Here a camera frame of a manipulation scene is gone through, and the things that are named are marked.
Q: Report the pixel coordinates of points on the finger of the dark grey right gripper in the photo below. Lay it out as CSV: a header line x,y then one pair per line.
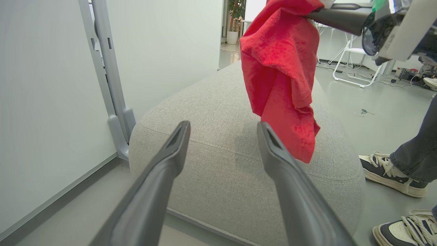
x,y
297,194

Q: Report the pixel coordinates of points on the grey white right gripper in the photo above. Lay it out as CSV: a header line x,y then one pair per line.
x,y
399,27

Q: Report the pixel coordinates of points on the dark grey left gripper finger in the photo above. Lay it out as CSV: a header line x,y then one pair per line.
x,y
150,191

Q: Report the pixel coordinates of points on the red cloth garment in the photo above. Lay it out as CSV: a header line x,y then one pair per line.
x,y
281,71

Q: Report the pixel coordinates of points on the white folding chair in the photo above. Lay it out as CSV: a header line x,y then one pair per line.
x,y
355,58

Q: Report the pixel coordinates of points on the grey fabric ottoman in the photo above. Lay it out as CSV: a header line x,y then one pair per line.
x,y
225,164

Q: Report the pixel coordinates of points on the navy white sneaker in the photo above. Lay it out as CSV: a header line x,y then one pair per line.
x,y
392,174
408,229

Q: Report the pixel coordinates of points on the potted green plant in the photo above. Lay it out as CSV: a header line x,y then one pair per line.
x,y
235,20

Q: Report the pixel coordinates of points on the grey metal partition stand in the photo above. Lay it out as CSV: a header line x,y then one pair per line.
x,y
109,71

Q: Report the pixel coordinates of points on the grey jeans leg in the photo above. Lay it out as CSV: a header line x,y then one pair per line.
x,y
418,150

